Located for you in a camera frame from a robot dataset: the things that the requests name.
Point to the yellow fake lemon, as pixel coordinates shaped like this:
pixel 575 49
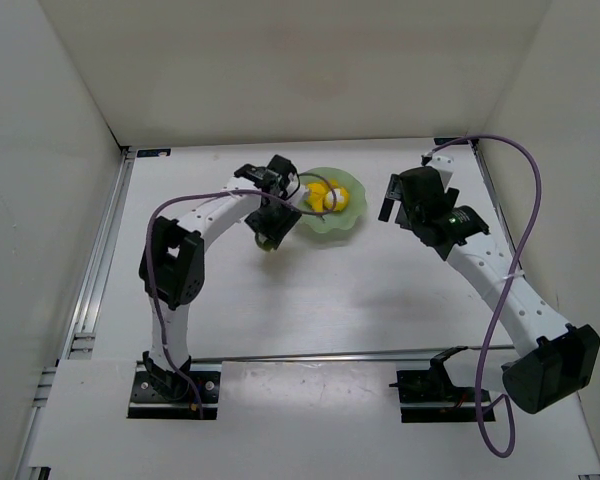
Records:
pixel 320 195

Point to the green fake fruit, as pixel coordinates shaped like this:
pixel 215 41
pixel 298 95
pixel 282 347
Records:
pixel 265 244

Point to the green glass fruit bowl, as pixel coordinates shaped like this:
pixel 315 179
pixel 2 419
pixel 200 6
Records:
pixel 323 223

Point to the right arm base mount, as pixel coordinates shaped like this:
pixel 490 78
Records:
pixel 426 392

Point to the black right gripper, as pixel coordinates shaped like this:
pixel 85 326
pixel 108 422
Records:
pixel 395 195

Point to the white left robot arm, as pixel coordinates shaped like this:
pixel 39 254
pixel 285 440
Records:
pixel 173 262

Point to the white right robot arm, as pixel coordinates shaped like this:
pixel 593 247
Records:
pixel 554 358

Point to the aluminium frame rail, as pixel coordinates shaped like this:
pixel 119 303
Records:
pixel 81 331

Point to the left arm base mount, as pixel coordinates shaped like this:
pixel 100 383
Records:
pixel 153 399

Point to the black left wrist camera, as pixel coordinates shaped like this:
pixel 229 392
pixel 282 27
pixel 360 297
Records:
pixel 279 177

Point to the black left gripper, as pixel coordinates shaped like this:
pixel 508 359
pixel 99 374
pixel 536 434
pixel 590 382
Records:
pixel 276 223

